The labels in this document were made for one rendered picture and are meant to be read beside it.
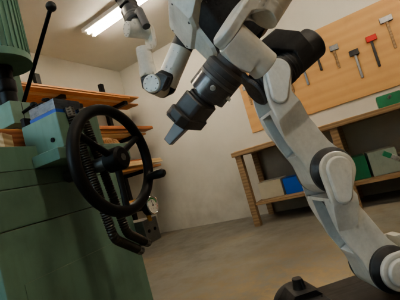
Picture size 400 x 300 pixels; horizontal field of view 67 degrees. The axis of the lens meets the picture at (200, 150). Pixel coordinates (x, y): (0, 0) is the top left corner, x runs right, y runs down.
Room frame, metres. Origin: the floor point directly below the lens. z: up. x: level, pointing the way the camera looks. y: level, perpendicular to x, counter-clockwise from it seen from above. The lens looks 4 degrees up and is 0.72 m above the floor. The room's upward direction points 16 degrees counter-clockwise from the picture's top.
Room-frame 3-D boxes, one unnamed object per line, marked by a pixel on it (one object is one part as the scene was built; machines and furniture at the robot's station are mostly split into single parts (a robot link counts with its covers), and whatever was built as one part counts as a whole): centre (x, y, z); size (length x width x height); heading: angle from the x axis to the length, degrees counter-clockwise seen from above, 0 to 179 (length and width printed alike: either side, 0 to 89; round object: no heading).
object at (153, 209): (1.05, 0.22, 0.65); 0.06 x 0.04 x 0.08; 156
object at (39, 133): (0.81, 0.35, 0.91); 0.15 x 0.14 x 0.09; 156
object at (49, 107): (0.82, 0.34, 0.99); 0.13 x 0.11 x 0.06; 156
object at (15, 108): (0.91, 0.54, 1.03); 0.14 x 0.07 x 0.09; 66
